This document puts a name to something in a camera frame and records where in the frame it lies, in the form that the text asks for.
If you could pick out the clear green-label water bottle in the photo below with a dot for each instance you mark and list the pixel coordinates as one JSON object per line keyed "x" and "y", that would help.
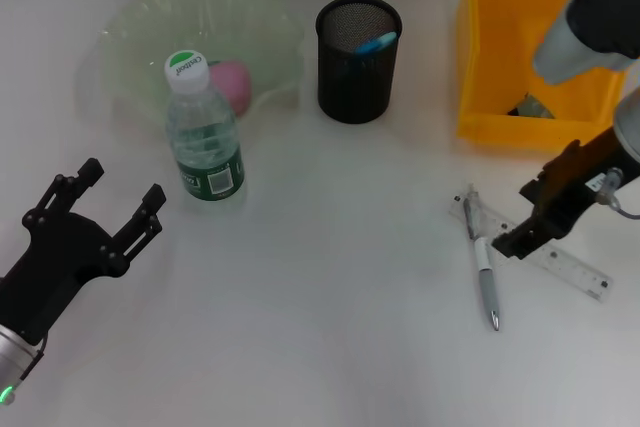
{"x": 207, "y": 182}

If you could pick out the light blue scissors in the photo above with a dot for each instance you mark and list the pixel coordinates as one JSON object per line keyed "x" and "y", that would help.
{"x": 372, "y": 44}

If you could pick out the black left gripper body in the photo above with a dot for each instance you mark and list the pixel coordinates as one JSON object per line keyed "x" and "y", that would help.
{"x": 55, "y": 257}

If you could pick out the grey white ballpoint pen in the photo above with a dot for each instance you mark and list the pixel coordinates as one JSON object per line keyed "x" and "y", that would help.
{"x": 486, "y": 277}

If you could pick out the pink plush peach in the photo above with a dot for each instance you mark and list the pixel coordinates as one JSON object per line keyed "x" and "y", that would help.
{"x": 232, "y": 84}

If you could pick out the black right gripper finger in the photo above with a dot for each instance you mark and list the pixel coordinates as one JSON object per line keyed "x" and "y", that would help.
{"x": 515, "y": 233}
{"x": 530, "y": 247}

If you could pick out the black mesh pen holder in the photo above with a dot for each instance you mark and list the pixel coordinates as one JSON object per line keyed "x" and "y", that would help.
{"x": 355, "y": 92}

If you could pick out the translucent green ruffled bowl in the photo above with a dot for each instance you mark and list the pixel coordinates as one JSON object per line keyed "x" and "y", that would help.
{"x": 225, "y": 12}

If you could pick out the transparent plastic ruler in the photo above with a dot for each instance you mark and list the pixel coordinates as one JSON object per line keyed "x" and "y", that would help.
{"x": 580, "y": 269}

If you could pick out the yellow plastic bin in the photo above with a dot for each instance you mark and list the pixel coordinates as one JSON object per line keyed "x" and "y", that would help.
{"x": 500, "y": 47}

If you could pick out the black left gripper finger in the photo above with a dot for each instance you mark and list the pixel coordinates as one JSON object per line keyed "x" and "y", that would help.
{"x": 150, "y": 202}
{"x": 85, "y": 172}

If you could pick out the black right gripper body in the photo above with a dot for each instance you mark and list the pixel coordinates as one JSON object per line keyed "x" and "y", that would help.
{"x": 575, "y": 182}

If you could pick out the right wrist camera housing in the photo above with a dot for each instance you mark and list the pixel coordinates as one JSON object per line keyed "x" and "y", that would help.
{"x": 595, "y": 12}

